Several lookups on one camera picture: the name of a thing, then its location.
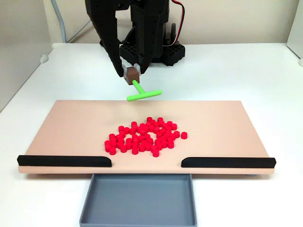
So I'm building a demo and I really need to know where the thick grey cable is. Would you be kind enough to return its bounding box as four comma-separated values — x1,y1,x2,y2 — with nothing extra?
50,0,68,44

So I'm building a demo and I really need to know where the black edge rail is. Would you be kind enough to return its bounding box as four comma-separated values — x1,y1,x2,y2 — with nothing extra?
16,155,112,168
180,156,277,169

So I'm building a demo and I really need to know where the beige flat pushing board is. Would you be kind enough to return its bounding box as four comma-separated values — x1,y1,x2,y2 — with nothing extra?
18,99,276,177

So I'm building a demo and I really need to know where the green T pusher brown block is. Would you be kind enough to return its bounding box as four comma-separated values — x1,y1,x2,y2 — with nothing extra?
126,67,163,102

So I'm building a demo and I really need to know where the thin grey cable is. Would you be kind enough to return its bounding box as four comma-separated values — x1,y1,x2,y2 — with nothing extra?
67,20,92,44

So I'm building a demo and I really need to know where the grey rectangular container tray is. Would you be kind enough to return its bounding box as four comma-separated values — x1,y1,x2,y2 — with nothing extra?
79,173,198,227

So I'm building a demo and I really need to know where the red white black servo cable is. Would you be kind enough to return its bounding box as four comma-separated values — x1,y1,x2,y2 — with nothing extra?
169,0,186,46

